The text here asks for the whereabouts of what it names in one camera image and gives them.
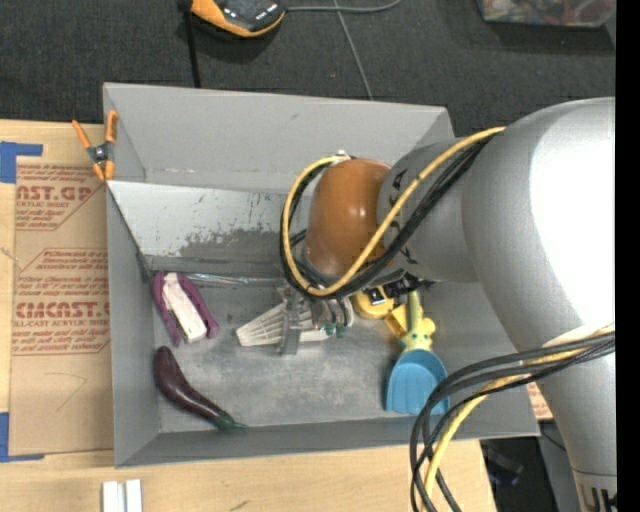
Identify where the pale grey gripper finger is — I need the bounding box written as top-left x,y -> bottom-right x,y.
277,319 -> 303,357
280,287 -> 303,322

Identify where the purple and white stapler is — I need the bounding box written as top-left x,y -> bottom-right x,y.
151,270 -> 222,348

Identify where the purple toy eggplant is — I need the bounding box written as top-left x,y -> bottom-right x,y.
152,345 -> 248,432

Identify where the yellow and blue toy shovel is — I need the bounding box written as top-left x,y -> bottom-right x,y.
383,289 -> 450,417

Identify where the brown cardboard board red print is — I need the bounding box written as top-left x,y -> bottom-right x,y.
0,118 -> 554,457

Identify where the white ribbed plastic object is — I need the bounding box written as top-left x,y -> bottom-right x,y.
234,302 -> 332,348

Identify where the yellow and orange toy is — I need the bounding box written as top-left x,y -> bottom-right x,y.
348,288 -> 409,350

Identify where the grey metal bin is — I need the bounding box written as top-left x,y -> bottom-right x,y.
102,82 -> 542,469

